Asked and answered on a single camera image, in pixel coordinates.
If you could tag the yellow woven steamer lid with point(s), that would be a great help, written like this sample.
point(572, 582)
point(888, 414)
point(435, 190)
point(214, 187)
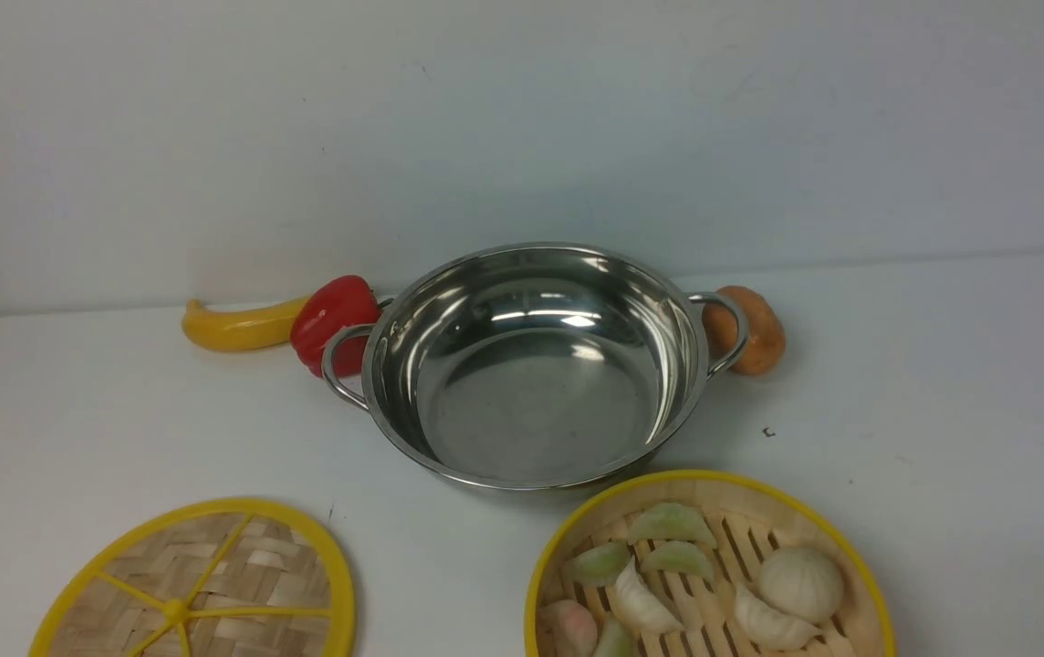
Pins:
point(234, 576)

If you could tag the stainless steel pot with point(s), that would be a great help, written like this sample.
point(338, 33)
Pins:
point(536, 366)

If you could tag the green dumpling top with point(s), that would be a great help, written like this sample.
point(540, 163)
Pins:
point(671, 521)

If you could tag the green dumpling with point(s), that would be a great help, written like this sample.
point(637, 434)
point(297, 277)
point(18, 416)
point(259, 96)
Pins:
point(680, 557)
point(600, 566)
point(614, 640)
point(671, 521)

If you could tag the red bell pepper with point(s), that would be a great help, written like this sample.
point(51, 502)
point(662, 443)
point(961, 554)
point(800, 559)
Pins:
point(343, 302)

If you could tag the brown potato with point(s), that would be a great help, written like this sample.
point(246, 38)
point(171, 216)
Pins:
point(766, 339)

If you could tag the green dumpling left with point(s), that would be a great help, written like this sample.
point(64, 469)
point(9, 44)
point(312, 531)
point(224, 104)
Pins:
point(600, 566)

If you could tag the yellow banana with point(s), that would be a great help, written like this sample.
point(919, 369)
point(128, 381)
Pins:
point(240, 331)

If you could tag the green dumpling middle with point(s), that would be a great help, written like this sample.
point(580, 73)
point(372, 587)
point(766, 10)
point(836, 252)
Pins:
point(680, 557)

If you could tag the white dumpling centre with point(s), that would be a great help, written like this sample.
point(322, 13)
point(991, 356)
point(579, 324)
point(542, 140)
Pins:
point(639, 607)

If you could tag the white dumpling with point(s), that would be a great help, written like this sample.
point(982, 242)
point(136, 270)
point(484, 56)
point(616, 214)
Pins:
point(768, 628)
point(639, 607)

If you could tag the pink peach bun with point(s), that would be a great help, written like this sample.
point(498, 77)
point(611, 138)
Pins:
point(571, 626)

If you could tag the green dumpling bottom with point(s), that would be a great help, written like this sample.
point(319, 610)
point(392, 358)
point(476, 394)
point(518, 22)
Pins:
point(614, 640)

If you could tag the white round bun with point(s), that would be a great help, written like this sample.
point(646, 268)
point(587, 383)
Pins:
point(803, 582)

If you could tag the white dumpling right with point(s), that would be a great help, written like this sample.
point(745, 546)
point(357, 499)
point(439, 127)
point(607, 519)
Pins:
point(768, 628)

